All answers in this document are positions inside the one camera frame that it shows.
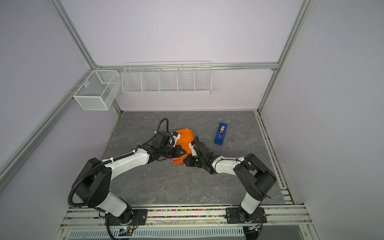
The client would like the blue tape dispenser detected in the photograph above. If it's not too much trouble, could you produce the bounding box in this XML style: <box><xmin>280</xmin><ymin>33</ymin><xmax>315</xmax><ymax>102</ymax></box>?
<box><xmin>214</xmin><ymin>123</ymin><xmax>228</xmax><ymax>146</ymax></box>

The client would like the aluminium corner frame post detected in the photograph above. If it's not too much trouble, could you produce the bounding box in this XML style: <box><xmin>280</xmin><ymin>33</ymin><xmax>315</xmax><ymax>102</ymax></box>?
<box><xmin>47</xmin><ymin>0</ymin><xmax>99</xmax><ymax>69</ymax></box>

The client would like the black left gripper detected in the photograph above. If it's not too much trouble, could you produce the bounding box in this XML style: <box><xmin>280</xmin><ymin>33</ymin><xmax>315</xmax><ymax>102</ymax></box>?
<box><xmin>160</xmin><ymin>145</ymin><xmax>187</xmax><ymax>158</ymax></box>

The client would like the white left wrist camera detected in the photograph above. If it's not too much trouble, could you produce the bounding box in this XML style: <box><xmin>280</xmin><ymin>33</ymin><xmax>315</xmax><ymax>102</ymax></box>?
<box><xmin>169</xmin><ymin>131</ymin><xmax>181</xmax><ymax>147</ymax></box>

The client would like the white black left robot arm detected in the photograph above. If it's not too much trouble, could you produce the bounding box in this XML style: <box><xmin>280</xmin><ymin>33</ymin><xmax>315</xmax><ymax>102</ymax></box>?
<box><xmin>68</xmin><ymin>118</ymin><xmax>187</xmax><ymax>218</ymax></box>

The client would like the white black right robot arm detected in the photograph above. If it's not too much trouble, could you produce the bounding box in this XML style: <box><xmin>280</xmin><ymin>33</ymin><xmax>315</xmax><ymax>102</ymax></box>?
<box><xmin>185</xmin><ymin>137</ymin><xmax>277</xmax><ymax>217</ymax></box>

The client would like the white vented cable duct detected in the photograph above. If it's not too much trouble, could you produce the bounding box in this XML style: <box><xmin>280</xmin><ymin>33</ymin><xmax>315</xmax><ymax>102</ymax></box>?
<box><xmin>67</xmin><ymin>227</ymin><xmax>245</xmax><ymax>240</ymax></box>

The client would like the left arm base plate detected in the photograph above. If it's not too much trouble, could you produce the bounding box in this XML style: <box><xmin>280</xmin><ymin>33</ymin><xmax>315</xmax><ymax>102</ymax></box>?
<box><xmin>106</xmin><ymin>209</ymin><xmax>148</xmax><ymax>226</ymax></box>

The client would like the aluminium front rail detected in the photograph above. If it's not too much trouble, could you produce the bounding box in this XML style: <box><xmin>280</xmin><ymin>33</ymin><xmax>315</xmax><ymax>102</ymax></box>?
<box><xmin>59</xmin><ymin>204</ymin><xmax>313</xmax><ymax>230</ymax></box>

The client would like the orange wrapping paper sheet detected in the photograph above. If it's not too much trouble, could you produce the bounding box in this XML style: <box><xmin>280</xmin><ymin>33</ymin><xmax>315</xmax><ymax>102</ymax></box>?
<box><xmin>173</xmin><ymin>128</ymin><xmax>194</xmax><ymax>165</ymax></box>

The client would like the white wire wall shelf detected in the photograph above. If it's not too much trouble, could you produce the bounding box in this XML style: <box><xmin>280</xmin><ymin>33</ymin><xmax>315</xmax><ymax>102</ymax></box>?
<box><xmin>121</xmin><ymin>61</ymin><xmax>213</xmax><ymax>94</ymax></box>

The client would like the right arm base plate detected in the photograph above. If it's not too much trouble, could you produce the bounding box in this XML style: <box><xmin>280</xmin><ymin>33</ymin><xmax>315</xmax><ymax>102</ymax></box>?
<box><xmin>225</xmin><ymin>207</ymin><xmax>267</xmax><ymax>224</ymax></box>

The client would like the white mesh side basket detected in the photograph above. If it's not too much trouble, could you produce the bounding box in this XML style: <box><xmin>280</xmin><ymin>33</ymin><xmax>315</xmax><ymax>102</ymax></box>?
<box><xmin>74</xmin><ymin>70</ymin><xmax>122</xmax><ymax>111</ymax></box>

